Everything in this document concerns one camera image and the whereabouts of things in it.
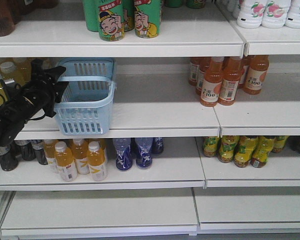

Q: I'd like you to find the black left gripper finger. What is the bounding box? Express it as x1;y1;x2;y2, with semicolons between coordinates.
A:
54;81;69;103
43;66;66;82

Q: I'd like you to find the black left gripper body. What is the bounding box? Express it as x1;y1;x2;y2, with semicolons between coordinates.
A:
13;58;57;118

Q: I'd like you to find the light blue plastic basket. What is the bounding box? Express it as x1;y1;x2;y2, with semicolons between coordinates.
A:
54;57;117;136

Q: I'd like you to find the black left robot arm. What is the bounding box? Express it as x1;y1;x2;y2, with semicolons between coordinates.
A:
0;58;69;147

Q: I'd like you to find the orange vitamin drink bottle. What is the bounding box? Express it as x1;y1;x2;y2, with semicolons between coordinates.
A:
86;141;107;181
43;139;59;174
54;141;78;182
70;138;90;175

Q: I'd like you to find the white metal shelf unit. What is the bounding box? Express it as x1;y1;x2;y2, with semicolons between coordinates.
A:
0;0;300;240

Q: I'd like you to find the dark tea bottle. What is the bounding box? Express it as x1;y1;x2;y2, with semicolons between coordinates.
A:
0;144;19;172

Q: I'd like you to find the green cartoon tea bottle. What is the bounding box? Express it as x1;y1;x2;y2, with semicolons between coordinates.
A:
96;0;125;42
134;0;161;39

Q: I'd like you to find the blue sports drink bottle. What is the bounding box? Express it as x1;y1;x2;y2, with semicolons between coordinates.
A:
135;137;153;169
112;138;133;171

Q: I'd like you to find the orange C100 juice bottle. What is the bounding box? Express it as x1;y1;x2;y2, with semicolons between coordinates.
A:
200;56;225;107
218;56;243;106
243;55;269;95

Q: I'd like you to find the yellow lemon tea bottle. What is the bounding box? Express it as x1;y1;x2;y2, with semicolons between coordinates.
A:
234;135;258;168
203;136;220;157
250;135;276;168
218;135;240;163

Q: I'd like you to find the white AD milk bottle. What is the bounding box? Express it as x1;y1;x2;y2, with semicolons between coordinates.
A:
237;0;267;29
285;0;300;29
261;0;291;29

